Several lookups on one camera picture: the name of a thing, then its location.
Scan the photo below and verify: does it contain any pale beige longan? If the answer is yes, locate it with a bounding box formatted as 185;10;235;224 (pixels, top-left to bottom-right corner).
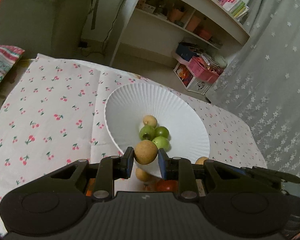
142;115;158;128

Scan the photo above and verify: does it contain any striped patterned cushion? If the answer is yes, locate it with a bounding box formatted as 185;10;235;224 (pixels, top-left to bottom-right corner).
0;45;25;83

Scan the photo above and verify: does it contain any cherry print tablecloth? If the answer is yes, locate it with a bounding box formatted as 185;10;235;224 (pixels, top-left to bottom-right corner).
0;52;268;238

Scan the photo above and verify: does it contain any white fluted plate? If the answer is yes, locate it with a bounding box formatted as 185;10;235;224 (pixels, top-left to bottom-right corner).
104;83;210;163

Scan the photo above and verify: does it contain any orange cherry tomato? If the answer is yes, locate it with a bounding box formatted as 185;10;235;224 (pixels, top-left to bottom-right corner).
85;178;95;197

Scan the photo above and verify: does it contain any grey sofa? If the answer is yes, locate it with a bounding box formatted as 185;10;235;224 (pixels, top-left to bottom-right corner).
0;0;91;58

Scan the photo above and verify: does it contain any light green fruit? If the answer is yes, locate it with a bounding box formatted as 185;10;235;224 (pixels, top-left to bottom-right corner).
152;136;171;152

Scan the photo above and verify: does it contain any brown longan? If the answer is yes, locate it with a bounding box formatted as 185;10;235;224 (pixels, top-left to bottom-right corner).
134;140;158;165
135;168;153;183

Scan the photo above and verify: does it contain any floral lace curtain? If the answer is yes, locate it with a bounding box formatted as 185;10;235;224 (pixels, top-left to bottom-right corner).
207;0;300;177

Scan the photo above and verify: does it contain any white storage box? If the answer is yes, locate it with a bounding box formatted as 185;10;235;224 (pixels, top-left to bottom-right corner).
173;63;211;95

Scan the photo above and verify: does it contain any white bookshelf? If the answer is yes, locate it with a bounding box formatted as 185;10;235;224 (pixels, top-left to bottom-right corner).
106;0;250;65

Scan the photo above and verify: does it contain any green oval fruit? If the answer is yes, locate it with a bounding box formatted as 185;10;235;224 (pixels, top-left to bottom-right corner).
139;125;155;141

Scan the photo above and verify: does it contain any black power cable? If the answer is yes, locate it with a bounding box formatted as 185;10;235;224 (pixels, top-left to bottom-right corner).
77;0;138;55

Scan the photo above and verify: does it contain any pink plastic basket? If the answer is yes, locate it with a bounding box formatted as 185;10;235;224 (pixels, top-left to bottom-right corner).
188;57;223;84

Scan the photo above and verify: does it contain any small green tomato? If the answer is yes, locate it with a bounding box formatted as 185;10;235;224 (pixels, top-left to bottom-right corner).
155;126;170;139

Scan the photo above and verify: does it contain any dark blue storage bin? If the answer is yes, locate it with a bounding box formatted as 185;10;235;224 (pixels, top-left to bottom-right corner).
175;42;203;62

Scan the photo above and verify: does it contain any stack of books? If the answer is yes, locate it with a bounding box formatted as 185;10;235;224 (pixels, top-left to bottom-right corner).
217;0;249;21

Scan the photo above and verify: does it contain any brown longan front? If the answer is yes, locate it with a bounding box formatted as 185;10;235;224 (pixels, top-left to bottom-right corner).
135;168;153;183

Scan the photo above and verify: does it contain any yellowish longan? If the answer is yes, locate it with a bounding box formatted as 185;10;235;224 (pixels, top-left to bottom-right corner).
195;157;208;165

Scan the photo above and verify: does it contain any large red tomato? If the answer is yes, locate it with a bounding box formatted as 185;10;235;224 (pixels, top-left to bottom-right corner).
156;180;178;192

